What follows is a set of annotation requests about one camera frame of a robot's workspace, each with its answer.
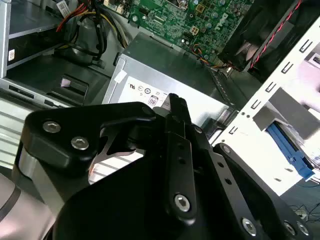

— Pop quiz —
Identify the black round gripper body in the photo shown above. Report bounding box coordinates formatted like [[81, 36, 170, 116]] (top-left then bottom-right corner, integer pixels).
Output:
[[52, 149, 242, 240]]

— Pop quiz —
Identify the hard disk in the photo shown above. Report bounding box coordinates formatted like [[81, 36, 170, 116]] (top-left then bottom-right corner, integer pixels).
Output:
[[266, 121, 320, 182]]

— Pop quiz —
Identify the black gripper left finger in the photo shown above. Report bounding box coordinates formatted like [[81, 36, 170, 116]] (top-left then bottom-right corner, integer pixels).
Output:
[[12, 92, 198, 222]]

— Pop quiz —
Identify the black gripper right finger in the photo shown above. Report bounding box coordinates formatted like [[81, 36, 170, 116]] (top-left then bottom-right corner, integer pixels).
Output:
[[178, 97, 313, 240]]

